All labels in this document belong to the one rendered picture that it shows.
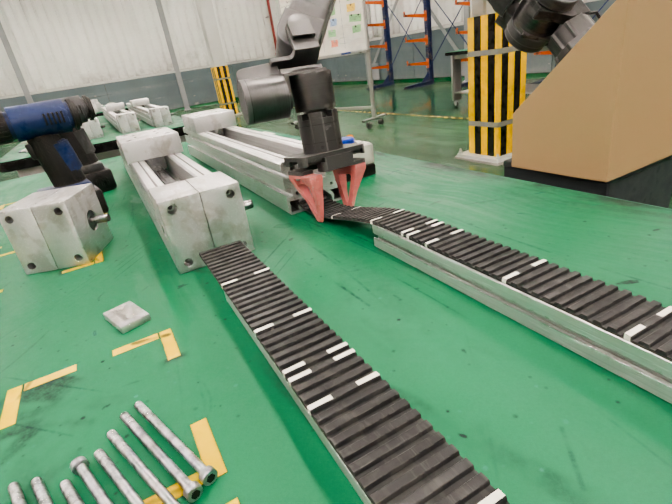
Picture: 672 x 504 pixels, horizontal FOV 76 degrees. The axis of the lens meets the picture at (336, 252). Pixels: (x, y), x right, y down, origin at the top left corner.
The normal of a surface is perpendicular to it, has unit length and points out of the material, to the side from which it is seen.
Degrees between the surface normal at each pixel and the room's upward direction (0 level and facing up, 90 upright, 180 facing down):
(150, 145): 90
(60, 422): 0
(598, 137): 90
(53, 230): 90
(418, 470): 0
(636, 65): 90
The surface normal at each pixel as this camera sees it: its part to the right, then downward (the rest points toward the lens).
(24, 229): 0.14, 0.40
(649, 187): 0.49, 0.30
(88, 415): -0.15, -0.90
